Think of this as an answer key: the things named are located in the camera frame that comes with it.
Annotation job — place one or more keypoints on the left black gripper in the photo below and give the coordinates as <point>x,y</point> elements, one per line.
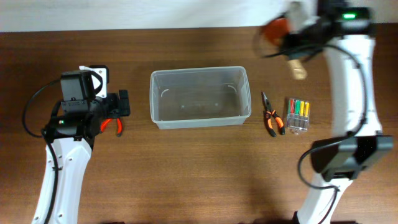
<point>115,100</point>

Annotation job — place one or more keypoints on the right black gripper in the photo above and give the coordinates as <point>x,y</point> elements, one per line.
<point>285,47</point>

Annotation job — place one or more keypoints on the red handled cutting pliers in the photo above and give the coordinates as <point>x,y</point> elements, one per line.
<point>105,123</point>

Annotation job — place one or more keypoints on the orange scraper wooden handle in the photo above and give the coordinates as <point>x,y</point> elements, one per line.
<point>273,33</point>

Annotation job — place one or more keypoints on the colourful screwdriver set case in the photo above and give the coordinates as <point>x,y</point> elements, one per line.
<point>298,115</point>

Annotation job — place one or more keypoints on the orange black needle-nose pliers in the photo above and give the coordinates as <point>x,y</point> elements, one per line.
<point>270,113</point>

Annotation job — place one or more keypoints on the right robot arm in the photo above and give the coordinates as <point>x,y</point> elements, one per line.
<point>345,34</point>

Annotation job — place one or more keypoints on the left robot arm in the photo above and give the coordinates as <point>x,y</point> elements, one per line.
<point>83,113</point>

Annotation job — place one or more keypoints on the clear plastic container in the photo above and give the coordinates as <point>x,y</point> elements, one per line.
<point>199,97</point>

